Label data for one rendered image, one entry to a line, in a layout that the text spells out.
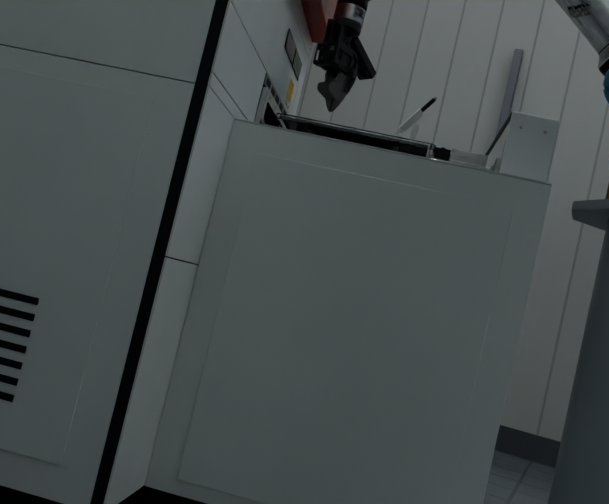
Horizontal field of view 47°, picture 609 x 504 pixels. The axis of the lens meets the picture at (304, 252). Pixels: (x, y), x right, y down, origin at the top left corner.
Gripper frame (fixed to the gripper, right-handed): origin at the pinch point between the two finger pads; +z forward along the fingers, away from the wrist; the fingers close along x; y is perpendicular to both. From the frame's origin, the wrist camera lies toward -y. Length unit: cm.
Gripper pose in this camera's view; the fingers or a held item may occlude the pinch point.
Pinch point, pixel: (333, 107)
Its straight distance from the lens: 176.5
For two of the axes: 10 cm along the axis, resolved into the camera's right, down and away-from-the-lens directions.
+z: -2.3, 9.7, -0.6
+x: 7.2, 1.3, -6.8
